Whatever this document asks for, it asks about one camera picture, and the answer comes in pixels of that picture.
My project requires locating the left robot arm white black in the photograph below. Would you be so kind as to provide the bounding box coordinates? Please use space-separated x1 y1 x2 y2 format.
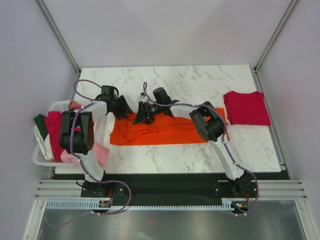
59 85 133 197

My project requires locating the light pink t shirt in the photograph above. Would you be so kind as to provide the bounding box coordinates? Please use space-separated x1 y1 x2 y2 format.
60 142 110 167

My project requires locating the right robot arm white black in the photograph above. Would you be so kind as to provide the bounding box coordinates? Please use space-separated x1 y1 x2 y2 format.
133 82 251 197

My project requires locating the aluminium frame post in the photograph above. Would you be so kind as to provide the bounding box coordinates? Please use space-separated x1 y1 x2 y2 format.
35 0 81 77
252 0 300 74

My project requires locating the orange t shirt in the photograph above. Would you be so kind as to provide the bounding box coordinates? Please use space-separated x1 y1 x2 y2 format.
109 107 231 146

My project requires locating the right aluminium frame post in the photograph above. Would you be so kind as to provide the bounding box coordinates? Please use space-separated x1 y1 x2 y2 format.
252 0 300 74

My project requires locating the left aluminium frame post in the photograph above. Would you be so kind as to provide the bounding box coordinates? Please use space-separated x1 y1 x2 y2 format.
35 0 81 77

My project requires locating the folded crimson t shirt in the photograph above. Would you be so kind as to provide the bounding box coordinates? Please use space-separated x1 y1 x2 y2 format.
223 91 271 126

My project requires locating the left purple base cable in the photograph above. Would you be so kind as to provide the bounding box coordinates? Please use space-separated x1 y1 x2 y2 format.
44 179 133 228

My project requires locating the magenta t shirt in basket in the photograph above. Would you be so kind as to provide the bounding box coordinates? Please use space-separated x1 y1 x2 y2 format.
44 111 80 166

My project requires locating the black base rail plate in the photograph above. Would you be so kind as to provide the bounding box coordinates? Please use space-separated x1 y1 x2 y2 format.
51 171 258 207

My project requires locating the white t shirt in basket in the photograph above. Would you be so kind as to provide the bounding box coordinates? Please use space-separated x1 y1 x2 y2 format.
34 126 54 161

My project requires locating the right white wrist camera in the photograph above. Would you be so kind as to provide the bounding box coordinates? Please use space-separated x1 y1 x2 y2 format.
139 92 148 102

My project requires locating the white slotted cable duct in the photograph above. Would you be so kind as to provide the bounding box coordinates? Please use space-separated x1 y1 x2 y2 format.
45 198 249 211

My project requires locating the dusty pink t shirt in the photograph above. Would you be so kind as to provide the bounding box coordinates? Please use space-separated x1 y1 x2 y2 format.
67 100 83 111

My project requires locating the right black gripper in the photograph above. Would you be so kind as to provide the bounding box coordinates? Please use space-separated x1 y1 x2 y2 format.
132 102 162 128

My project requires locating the white laundry basket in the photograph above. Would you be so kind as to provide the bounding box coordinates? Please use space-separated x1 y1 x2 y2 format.
32 99 111 168

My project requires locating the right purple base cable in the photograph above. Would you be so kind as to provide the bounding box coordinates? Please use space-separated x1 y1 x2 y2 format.
231 184 261 218

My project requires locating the dark green t shirt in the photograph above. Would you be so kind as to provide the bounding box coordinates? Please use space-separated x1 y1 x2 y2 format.
33 114 48 140

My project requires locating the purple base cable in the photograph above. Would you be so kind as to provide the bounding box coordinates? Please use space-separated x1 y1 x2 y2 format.
231 184 261 218
44 179 133 228

